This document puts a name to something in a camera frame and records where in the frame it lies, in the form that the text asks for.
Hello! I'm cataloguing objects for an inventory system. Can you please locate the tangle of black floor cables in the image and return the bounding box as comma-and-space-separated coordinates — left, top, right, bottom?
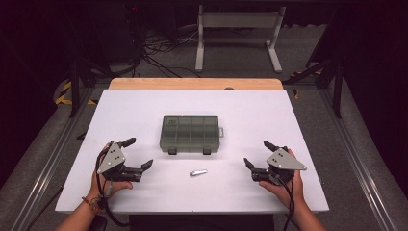
140, 27, 201, 79

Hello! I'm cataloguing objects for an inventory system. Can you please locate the silver nail clipper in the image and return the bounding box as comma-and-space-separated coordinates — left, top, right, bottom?
189, 168, 209, 178

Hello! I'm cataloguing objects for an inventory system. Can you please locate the beaded wrist bracelet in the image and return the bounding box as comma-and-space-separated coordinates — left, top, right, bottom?
81, 195, 104, 216

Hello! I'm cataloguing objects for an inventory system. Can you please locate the aluminium floor rail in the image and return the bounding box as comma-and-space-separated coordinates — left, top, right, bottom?
319, 88, 400, 231
9, 88, 97, 231

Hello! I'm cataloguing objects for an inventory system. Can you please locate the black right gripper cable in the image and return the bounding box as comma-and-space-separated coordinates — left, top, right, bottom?
274, 175, 296, 231

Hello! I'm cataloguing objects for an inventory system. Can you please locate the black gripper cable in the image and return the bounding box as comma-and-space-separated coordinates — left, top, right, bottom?
274, 175, 296, 231
95, 148, 130, 228

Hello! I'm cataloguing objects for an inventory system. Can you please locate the white metal stand frame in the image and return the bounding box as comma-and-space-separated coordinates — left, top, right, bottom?
194, 4, 288, 74

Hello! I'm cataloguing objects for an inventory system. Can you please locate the person's right hand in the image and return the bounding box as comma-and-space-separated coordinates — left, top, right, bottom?
258, 147, 308, 210

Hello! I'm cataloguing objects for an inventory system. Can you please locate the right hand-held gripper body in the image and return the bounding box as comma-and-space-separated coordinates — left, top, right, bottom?
251, 147, 308, 186

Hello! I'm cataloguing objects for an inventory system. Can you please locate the black metal stand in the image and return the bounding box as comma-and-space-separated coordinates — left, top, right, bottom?
282, 56, 344, 119
67, 59, 112, 118

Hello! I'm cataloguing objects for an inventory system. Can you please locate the person's dark clothing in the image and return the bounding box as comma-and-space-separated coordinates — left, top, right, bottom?
128, 214, 275, 231

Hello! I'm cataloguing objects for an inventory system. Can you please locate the dark computer tower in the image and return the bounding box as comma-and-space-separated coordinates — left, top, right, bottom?
104, 2, 142, 65

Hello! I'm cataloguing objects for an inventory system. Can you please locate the yellow black striped floor tape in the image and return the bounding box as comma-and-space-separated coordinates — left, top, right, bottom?
53, 80, 98, 107

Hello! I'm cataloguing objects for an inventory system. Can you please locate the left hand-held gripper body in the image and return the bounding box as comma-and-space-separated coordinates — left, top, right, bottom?
96, 141, 144, 183

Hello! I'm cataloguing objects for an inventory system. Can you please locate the grey-green plastic compartment box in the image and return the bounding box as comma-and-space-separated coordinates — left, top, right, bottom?
159, 114, 225, 156

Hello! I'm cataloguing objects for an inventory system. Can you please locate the white table mat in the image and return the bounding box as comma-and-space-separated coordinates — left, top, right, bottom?
55, 89, 330, 216

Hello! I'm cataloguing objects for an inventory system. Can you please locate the person's left hand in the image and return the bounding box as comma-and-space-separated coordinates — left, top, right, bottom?
86, 142, 134, 206

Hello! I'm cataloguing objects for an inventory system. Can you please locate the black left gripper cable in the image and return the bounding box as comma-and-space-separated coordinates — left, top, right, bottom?
95, 148, 130, 228

